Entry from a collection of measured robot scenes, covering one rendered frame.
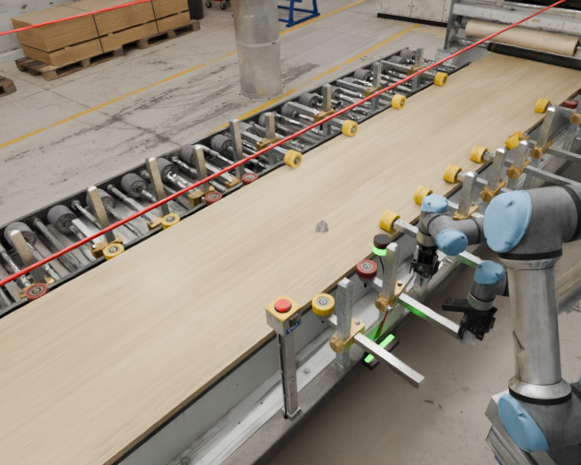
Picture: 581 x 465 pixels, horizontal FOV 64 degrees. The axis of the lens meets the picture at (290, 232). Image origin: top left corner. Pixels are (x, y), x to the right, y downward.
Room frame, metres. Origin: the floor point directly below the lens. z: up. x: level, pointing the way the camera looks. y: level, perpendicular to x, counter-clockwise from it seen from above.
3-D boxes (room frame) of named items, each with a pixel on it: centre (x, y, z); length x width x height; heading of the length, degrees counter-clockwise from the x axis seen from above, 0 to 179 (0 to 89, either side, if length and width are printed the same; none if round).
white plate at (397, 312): (1.14, -0.34, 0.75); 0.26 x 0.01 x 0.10; 133
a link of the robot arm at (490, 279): (0.98, -0.59, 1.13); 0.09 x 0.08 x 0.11; 73
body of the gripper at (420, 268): (1.10, -0.43, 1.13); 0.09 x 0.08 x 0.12; 153
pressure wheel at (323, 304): (1.13, -0.10, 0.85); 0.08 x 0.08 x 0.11
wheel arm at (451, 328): (1.16, -0.42, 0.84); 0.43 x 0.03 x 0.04; 43
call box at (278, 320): (0.83, 0.03, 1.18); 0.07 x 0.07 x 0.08; 43
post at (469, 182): (1.52, -0.71, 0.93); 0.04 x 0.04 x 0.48; 43
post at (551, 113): (2.02, -1.27, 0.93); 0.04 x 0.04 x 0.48; 43
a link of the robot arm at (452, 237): (1.01, -0.46, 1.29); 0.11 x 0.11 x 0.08; 7
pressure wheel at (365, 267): (1.30, -0.29, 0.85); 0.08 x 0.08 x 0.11
